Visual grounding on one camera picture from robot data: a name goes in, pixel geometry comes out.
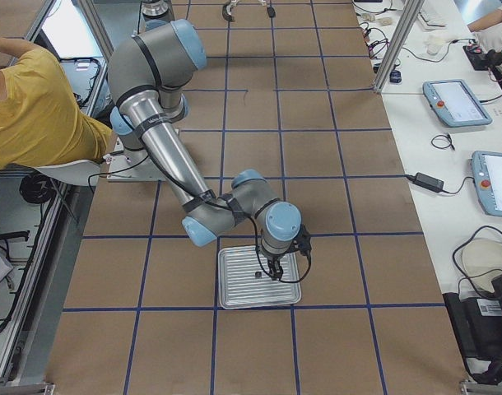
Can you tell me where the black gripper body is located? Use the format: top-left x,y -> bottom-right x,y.
266,253 -> 284,277

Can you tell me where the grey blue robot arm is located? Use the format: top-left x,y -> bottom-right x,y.
108,19 -> 311,281

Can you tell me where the ribbed aluminium tray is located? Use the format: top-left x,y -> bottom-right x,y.
218,246 -> 302,309

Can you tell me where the black power adapter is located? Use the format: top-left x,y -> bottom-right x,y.
413,172 -> 444,193

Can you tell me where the round white pad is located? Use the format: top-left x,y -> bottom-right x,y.
462,239 -> 502,293

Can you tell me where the white plastic chair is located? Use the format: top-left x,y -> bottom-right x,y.
35,160 -> 101,194

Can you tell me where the black device with label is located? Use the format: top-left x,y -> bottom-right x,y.
443,275 -> 502,362

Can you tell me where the small blue module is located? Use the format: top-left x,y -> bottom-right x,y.
389,70 -> 402,84

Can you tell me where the near blue teach pendant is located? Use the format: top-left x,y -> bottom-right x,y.
471,151 -> 502,217

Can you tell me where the blue teach pendant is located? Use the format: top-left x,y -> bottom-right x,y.
422,80 -> 492,128
471,151 -> 502,217

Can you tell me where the far blue teach pendant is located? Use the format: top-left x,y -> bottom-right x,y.
422,80 -> 492,128

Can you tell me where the dark curved brake shoe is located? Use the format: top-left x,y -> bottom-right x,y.
221,2 -> 235,22

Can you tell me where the person in yellow shirt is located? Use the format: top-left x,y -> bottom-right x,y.
0,37 -> 112,170

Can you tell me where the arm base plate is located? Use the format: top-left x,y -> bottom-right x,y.
107,137 -> 165,182

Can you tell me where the small black looped cable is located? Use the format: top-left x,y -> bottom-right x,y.
430,132 -> 455,151

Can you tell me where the aluminium frame post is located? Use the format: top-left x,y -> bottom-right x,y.
374,0 -> 424,94

